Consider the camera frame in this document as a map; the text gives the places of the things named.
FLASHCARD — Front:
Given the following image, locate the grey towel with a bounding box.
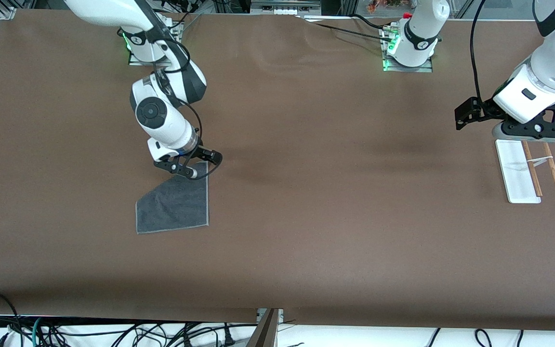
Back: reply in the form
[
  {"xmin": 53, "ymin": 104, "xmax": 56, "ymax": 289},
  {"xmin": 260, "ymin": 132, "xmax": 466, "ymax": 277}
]
[{"xmin": 135, "ymin": 161, "xmax": 209, "ymax": 235}]

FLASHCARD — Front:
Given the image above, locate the white and wooden towel rack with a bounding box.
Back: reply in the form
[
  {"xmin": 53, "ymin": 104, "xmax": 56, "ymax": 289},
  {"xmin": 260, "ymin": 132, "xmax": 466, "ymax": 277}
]
[{"xmin": 495, "ymin": 139, "xmax": 555, "ymax": 204}]

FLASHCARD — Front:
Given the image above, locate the brown table cover sheet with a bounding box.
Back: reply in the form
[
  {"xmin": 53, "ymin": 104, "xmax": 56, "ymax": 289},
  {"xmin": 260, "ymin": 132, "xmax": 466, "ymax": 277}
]
[{"xmin": 0, "ymin": 9, "xmax": 555, "ymax": 332}]

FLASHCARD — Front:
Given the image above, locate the orange background clutter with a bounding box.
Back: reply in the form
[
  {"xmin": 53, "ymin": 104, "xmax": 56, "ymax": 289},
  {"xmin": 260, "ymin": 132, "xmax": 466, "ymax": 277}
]
[{"xmin": 368, "ymin": 0, "xmax": 403, "ymax": 13}]

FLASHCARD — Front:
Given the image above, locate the white flat sheet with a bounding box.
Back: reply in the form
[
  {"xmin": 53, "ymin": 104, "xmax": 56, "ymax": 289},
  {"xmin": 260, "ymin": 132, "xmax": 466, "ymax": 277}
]
[{"xmin": 303, "ymin": 15, "xmax": 355, "ymax": 23}]

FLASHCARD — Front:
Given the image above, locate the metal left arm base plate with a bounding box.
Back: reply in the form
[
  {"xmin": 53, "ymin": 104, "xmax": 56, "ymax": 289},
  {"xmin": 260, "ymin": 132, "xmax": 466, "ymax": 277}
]
[{"xmin": 383, "ymin": 24, "xmax": 435, "ymax": 73}]

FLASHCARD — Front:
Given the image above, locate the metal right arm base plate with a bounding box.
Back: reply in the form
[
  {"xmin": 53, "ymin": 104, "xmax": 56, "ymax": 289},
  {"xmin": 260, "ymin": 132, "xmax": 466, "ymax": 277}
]
[{"xmin": 128, "ymin": 19, "xmax": 183, "ymax": 67}]

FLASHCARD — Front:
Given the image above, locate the black cable on table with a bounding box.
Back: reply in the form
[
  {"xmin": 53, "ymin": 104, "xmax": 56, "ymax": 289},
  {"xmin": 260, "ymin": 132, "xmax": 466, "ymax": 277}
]
[
  {"xmin": 306, "ymin": 20, "xmax": 396, "ymax": 41},
  {"xmin": 352, "ymin": 13, "xmax": 396, "ymax": 29}
]

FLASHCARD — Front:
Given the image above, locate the aluminium frame structure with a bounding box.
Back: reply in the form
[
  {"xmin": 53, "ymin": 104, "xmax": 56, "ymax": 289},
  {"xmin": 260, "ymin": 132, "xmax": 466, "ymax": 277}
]
[{"xmin": 250, "ymin": 0, "xmax": 322, "ymax": 15}]

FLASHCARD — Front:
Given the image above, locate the tangle of black cables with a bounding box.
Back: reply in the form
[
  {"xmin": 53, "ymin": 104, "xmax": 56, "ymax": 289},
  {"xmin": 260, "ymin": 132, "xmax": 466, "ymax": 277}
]
[{"xmin": 0, "ymin": 320, "xmax": 259, "ymax": 347}]

